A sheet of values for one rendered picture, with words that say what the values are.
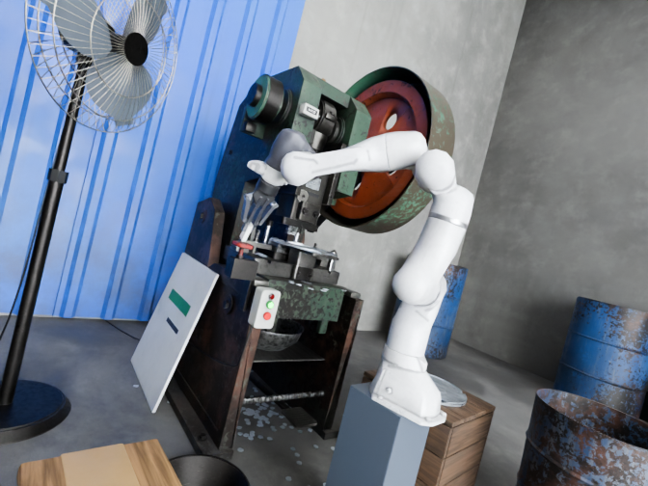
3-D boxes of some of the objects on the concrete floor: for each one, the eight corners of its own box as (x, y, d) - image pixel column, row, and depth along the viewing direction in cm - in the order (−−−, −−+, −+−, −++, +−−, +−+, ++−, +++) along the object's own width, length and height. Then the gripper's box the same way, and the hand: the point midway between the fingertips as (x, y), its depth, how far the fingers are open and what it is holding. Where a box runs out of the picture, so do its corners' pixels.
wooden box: (474, 488, 150) (496, 406, 149) (426, 522, 123) (452, 422, 123) (395, 433, 179) (413, 364, 178) (343, 451, 152) (364, 370, 152)
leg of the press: (342, 436, 164) (391, 241, 162) (322, 441, 157) (374, 236, 155) (251, 353, 236) (284, 218, 234) (234, 354, 229) (269, 213, 227)
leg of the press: (232, 459, 131) (294, 214, 129) (202, 466, 124) (265, 206, 122) (166, 354, 203) (203, 196, 201) (144, 355, 196) (183, 191, 194)
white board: (151, 412, 146) (216, 274, 152) (130, 360, 186) (182, 252, 192) (154, 413, 147) (219, 275, 153) (132, 361, 186) (184, 253, 193)
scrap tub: (659, 579, 124) (696, 444, 123) (629, 640, 98) (676, 469, 97) (529, 492, 157) (558, 385, 156) (481, 521, 131) (516, 391, 130)
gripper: (256, 180, 115) (228, 242, 123) (290, 191, 123) (261, 248, 131) (249, 170, 120) (222, 229, 128) (283, 181, 128) (255, 236, 136)
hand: (246, 231), depth 128 cm, fingers closed
